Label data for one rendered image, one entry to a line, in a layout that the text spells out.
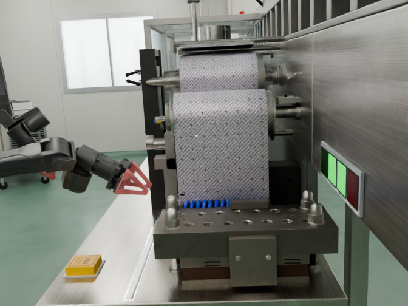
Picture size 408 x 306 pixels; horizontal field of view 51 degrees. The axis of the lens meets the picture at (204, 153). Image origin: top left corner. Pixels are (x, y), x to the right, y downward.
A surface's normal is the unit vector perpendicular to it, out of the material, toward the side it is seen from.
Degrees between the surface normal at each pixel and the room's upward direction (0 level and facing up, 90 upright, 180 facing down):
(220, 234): 90
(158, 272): 0
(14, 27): 90
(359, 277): 90
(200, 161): 90
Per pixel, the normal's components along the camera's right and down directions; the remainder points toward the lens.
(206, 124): -0.04, 0.21
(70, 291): -0.05, -0.98
